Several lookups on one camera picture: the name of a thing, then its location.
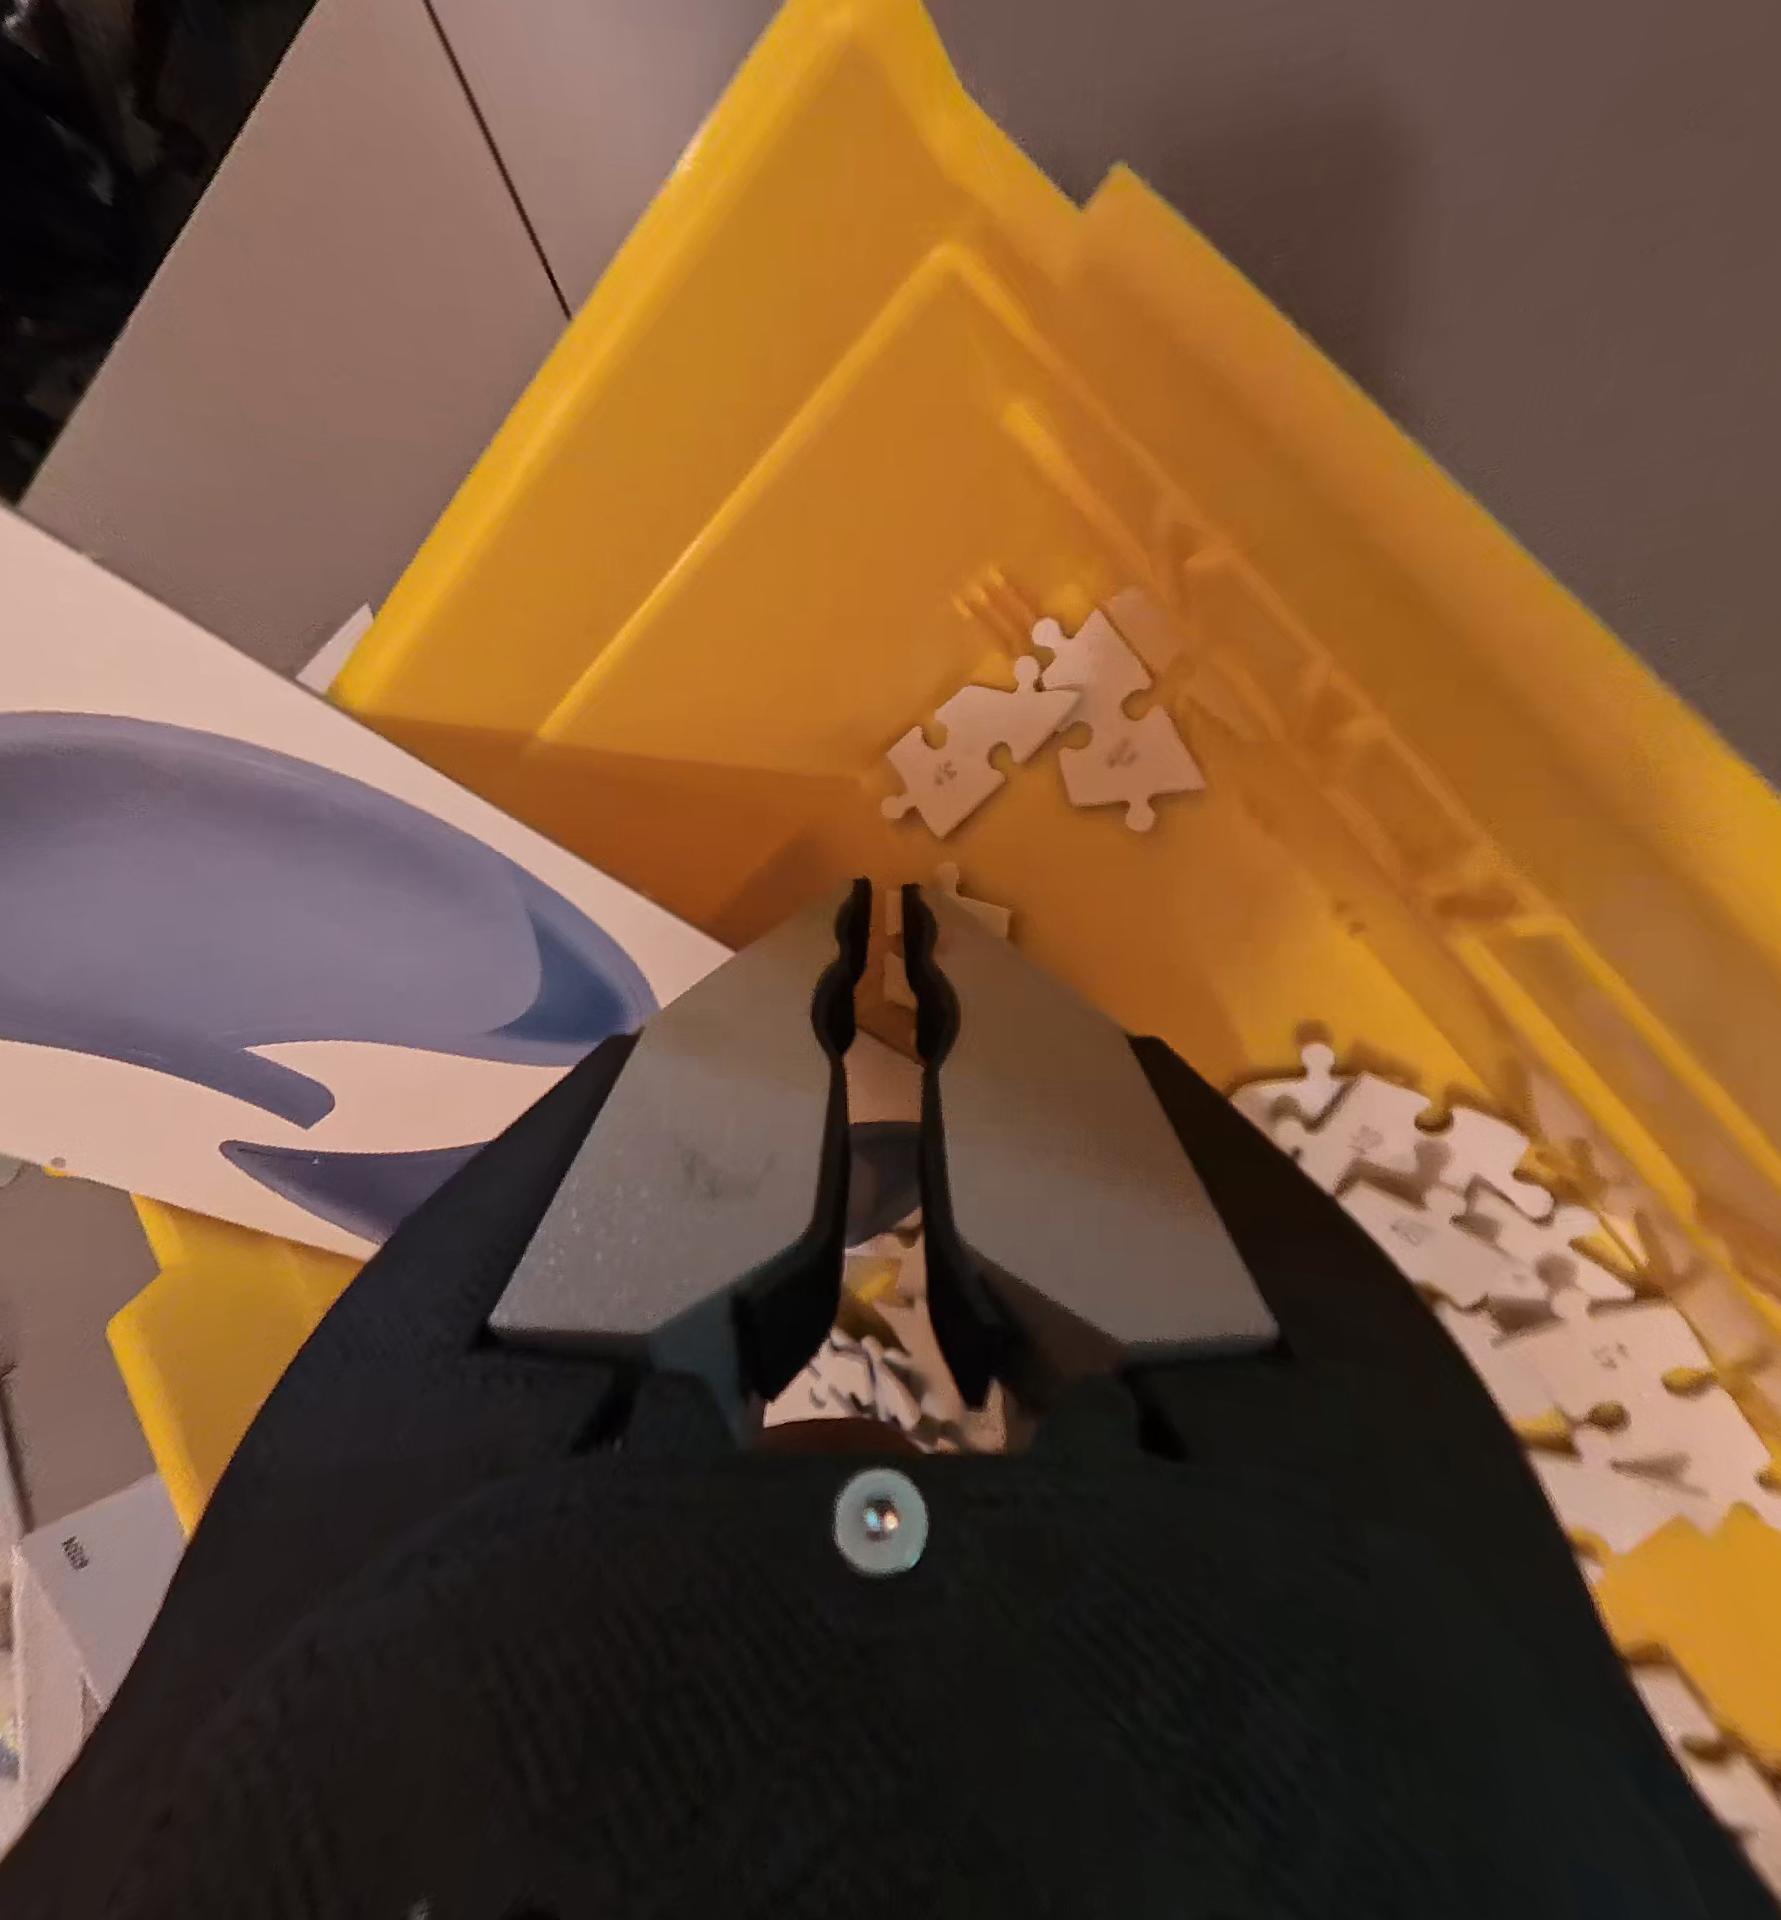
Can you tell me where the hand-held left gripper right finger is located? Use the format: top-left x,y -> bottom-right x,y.
905,883 -> 1280,1413

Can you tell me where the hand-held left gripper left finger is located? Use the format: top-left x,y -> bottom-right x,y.
487,878 -> 872,1399

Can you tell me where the pile of white puzzle pieces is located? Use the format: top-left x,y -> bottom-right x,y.
763,589 -> 1781,1920

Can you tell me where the blue white printed card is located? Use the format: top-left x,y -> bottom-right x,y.
0,462 -> 932,1254

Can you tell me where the yellow plastic bin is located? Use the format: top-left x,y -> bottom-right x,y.
108,0 -> 1781,1920

